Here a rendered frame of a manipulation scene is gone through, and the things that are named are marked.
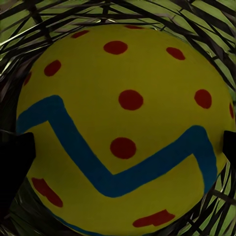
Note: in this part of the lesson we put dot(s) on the wicker basket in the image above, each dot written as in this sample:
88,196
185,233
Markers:
19,58

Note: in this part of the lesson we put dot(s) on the easter egg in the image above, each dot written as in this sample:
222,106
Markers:
128,125

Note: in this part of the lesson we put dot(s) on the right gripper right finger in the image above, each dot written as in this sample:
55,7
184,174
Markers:
229,147

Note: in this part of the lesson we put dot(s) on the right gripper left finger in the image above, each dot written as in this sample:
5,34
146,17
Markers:
16,157

